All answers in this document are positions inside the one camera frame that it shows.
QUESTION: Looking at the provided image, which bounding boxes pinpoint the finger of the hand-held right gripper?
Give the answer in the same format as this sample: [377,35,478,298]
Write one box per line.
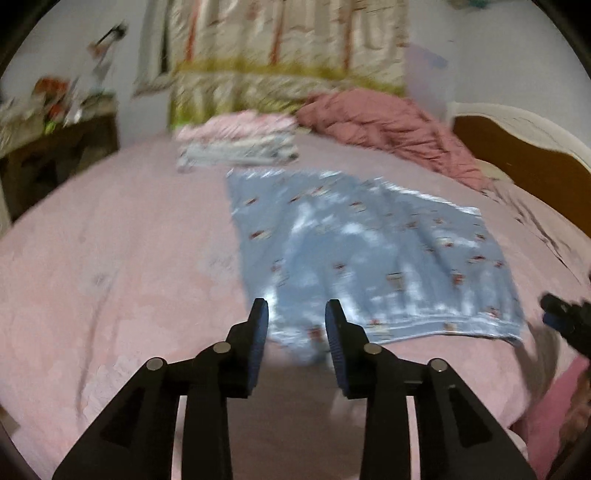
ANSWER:
[539,291,591,359]

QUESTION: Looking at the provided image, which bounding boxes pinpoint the crumpled pink comforter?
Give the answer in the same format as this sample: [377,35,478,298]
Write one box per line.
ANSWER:
[295,90,495,191]

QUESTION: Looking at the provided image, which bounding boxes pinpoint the person's pink clothing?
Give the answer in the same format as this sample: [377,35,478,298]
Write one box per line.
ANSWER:
[521,355,591,480]

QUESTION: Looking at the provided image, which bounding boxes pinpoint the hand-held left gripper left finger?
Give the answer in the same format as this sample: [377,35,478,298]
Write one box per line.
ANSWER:
[53,298,269,480]

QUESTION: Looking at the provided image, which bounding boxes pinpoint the folded pink garment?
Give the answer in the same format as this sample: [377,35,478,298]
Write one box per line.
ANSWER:
[174,111,299,142]

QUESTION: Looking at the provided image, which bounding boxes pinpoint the dark wooden desk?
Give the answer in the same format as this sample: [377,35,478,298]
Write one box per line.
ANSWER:
[0,111,121,223]

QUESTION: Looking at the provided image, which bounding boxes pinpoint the stack of folded clothes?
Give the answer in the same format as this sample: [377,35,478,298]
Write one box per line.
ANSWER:
[177,134,301,173]

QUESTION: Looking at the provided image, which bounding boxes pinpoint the floral curtain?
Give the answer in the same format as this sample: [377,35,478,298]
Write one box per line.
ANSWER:
[133,0,413,134]

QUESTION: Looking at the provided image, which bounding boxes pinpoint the clutter on desk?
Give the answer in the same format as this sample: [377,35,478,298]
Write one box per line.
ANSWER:
[0,76,116,139]

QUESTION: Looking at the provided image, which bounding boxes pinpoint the light blue printed pants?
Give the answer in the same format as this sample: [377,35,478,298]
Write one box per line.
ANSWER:
[225,168,525,366]

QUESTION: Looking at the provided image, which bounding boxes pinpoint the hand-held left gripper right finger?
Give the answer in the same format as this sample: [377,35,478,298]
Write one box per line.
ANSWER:
[324,298,537,480]

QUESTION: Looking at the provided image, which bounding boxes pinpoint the wooden headboard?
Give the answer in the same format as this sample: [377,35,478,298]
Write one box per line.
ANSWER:
[445,102,591,219]

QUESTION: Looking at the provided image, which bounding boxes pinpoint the wall decoration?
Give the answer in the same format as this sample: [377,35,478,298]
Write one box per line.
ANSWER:
[88,21,129,80]

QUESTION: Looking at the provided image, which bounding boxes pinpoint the pink bed cover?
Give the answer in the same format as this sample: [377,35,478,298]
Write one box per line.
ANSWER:
[0,129,591,480]

